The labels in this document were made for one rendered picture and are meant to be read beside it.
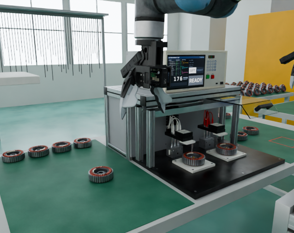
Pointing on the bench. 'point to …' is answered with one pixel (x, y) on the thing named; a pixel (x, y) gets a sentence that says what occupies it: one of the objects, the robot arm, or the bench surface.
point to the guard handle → (263, 107)
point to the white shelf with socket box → (14, 78)
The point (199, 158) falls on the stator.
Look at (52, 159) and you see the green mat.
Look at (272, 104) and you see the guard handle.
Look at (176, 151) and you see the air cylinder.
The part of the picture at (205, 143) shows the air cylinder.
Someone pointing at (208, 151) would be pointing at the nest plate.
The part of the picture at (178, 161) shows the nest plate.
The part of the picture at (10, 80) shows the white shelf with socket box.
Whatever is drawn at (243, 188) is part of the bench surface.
